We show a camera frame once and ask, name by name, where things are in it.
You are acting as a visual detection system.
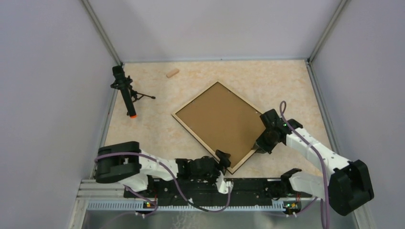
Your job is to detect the brown cardboard backing board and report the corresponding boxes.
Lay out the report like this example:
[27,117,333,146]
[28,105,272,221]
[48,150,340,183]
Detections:
[174,83,266,170]

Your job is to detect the wooden picture frame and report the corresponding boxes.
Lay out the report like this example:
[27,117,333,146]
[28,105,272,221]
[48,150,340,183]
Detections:
[171,81,268,175]

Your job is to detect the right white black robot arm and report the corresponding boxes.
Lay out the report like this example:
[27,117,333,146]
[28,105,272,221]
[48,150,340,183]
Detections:
[255,109,374,216]

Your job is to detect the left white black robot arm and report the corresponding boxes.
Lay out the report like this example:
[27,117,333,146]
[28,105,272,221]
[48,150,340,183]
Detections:
[95,141,233,197]

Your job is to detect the small wooden cylinder block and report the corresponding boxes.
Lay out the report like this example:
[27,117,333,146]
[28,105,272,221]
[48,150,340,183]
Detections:
[166,68,180,78]

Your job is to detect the black mini tripod orange tip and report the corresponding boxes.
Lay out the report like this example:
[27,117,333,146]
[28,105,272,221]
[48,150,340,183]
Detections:
[110,65,156,118]

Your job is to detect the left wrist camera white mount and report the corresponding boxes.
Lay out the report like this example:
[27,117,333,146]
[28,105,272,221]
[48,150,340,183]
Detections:
[215,174,234,194]

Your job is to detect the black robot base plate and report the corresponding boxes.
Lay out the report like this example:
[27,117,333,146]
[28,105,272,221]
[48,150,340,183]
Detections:
[139,178,297,207]

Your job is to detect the white toothed cable duct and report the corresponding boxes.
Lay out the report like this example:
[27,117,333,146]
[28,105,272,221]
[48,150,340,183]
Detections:
[87,198,287,212]

